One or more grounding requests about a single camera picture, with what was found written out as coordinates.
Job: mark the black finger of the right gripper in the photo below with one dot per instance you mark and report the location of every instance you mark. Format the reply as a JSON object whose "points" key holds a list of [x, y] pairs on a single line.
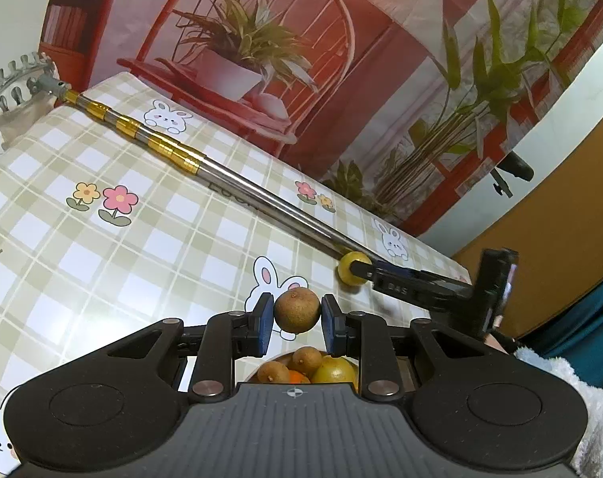
{"points": [[362, 272]]}

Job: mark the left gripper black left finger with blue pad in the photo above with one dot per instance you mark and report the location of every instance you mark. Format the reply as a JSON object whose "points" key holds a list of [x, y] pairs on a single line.
{"points": [[217, 346]]}

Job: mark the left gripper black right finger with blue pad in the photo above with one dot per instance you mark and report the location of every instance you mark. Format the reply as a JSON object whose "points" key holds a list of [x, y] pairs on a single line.
{"points": [[373, 343]]}

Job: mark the yellow lemon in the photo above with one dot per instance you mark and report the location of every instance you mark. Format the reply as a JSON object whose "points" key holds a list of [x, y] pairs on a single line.
{"points": [[334, 370]]}

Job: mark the small brown longan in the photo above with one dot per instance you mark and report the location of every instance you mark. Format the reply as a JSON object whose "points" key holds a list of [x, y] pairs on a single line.
{"points": [[297, 310]]}

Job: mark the beige round plate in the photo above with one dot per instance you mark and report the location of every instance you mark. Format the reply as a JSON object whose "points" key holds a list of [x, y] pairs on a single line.
{"points": [[284, 359]]}

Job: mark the small orange kumquat back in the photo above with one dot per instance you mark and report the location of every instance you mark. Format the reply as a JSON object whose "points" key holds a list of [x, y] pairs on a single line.
{"points": [[296, 377]]}

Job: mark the brown wooden board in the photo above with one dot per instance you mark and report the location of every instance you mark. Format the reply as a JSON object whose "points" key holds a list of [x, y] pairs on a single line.
{"points": [[558, 232]]}

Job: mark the plaid bunny tablecloth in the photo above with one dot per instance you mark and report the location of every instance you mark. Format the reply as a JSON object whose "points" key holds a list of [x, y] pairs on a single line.
{"points": [[99, 239]]}

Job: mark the white fluffy sleeve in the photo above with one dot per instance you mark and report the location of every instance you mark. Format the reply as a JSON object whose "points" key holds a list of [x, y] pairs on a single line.
{"points": [[588, 455]]}

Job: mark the red room scene backdrop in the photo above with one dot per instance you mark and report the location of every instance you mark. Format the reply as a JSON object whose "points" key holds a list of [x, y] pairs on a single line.
{"points": [[401, 106]]}

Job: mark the telescopic metal fruit picker pole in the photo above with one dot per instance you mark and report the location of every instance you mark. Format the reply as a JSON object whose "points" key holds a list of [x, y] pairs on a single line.
{"points": [[35, 75]]}

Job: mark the black clamp mount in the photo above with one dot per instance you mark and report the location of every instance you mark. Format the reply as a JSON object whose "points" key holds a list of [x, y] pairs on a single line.
{"points": [[514, 165]]}

